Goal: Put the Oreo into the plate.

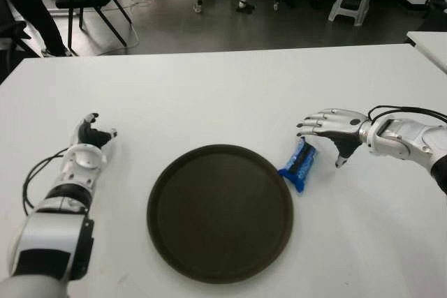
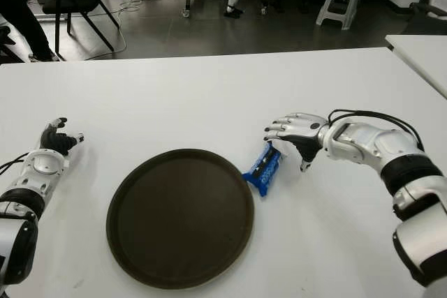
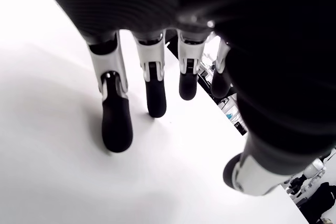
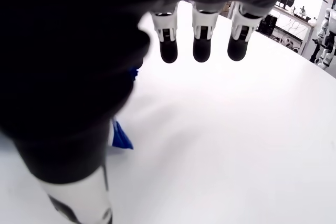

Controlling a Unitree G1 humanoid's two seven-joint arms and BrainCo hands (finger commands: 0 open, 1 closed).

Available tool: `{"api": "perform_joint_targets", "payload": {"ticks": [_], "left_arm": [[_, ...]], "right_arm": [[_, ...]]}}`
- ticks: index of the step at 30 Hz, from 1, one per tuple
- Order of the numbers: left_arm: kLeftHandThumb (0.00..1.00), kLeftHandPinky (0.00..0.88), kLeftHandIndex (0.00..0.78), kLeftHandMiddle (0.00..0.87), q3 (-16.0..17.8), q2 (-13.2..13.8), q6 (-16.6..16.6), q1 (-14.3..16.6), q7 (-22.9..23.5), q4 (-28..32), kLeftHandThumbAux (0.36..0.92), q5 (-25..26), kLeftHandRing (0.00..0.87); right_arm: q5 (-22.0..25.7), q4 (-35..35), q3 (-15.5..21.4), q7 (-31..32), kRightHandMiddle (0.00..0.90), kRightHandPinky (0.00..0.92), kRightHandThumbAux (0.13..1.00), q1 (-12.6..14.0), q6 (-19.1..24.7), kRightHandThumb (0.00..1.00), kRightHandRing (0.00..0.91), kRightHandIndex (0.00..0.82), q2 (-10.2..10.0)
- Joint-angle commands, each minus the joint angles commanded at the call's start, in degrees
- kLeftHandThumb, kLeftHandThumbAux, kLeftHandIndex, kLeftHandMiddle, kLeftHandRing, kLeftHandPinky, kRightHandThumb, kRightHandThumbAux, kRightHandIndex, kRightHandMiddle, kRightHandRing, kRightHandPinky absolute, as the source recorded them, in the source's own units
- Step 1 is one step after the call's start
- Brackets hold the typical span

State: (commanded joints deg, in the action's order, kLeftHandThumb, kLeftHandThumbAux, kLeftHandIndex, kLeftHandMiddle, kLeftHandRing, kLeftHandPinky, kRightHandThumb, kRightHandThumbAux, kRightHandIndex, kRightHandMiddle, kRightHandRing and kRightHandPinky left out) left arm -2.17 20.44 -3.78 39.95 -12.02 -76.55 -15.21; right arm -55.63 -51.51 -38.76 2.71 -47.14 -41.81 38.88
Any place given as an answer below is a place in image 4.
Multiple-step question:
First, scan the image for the white humanoid robot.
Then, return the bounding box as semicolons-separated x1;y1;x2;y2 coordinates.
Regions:
309;0;336;70

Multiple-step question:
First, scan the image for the blue Oreo cookie pack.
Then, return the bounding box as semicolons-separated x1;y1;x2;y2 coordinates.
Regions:
107;65;139;151

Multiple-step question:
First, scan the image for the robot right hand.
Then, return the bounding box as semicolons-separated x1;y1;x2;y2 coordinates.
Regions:
0;0;302;224

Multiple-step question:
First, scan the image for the black computer case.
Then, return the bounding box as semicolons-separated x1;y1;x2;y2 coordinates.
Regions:
258;15;278;36

